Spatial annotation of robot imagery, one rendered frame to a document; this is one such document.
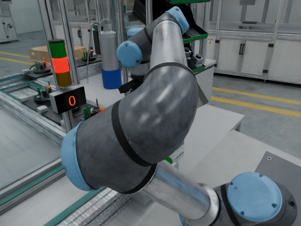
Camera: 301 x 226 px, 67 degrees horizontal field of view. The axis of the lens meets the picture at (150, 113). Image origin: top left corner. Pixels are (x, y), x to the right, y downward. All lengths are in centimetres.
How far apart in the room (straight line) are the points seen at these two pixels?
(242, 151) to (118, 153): 93
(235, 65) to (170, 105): 457
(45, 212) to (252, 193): 64
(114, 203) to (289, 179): 57
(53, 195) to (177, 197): 54
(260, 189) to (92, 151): 43
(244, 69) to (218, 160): 384
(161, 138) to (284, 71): 455
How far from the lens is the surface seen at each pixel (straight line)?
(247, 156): 118
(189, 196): 55
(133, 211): 89
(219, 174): 105
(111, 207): 83
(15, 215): 93
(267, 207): 64
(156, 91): 32
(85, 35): 699
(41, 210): 90
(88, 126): 37
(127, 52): 67
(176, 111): 32
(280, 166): 88
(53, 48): 84
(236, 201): 64
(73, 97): 89
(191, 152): 115
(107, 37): 181
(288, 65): 478
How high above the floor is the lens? 154
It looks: 27 degrees down
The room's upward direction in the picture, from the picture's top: 1 degrees counter-clockwise
